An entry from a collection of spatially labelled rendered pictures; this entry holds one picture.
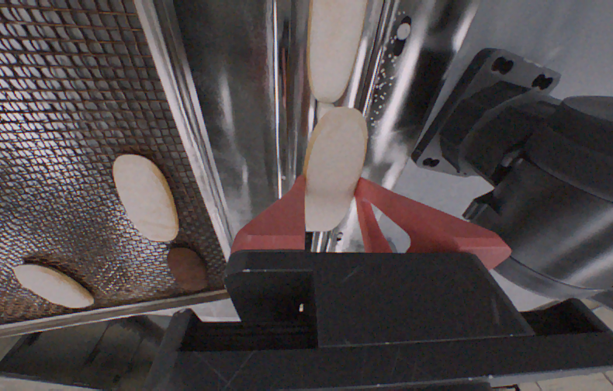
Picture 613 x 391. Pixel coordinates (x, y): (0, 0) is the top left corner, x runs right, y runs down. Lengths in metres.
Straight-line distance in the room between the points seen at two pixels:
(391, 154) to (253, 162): 0.16
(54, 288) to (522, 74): 0.51
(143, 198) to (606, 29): 0.42
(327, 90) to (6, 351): 2.77
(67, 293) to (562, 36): 0.56
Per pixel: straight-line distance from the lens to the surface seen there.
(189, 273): 0.29
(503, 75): 0.27
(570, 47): 0.32
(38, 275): 0.33
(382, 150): 0.20
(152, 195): 0.20
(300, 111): 0.18
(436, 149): 0.26
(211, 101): 0.23
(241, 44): 0.21
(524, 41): 0.29
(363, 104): 0.18
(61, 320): 0.45
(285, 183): 0.21
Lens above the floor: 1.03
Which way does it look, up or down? 49 degrees down
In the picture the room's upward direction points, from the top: 176 degrees clockwise
